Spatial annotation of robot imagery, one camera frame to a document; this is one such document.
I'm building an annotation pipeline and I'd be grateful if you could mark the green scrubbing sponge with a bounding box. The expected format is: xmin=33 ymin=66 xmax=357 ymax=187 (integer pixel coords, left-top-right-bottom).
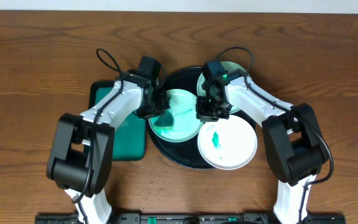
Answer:
xmin=154 ymin=111 xmax=174 ymax=130

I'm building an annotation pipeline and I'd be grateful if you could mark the mint green plate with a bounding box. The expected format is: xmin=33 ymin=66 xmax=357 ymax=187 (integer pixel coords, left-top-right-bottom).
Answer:
xmin=149 ymin=89 xmax=203 ymax=142
xmin=196 ymin=61 xmax=245 ymax=114

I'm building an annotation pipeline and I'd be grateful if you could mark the white plate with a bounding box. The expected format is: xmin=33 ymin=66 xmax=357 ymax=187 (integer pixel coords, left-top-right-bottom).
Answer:
xmin=197 ymin=115 xmax=257 ymax=170

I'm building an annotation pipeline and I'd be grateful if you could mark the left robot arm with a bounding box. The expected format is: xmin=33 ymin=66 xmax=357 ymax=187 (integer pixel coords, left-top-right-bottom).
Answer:
xmin=46 ymin=68 xmax=168 ymax=223

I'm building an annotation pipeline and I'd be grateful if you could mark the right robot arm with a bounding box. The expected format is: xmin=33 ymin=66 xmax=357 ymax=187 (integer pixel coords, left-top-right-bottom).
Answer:
xmin=196 ymin=74 xmax=332 ymax=223

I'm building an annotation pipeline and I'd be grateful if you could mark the rectangular black water tray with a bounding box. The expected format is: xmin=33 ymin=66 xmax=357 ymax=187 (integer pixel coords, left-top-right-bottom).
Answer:
xmin=88 ymin=80 xmax=146 ymax=161

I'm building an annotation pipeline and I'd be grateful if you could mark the round black tray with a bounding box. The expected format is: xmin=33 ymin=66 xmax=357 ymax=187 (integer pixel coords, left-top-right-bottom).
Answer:
xmin=148 ymin=67 xmax=256 ymax=169

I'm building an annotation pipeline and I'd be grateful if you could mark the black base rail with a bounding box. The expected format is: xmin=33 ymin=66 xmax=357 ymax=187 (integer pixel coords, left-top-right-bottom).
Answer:
xmin=34 ymin=213 xmax=346 ymax=224

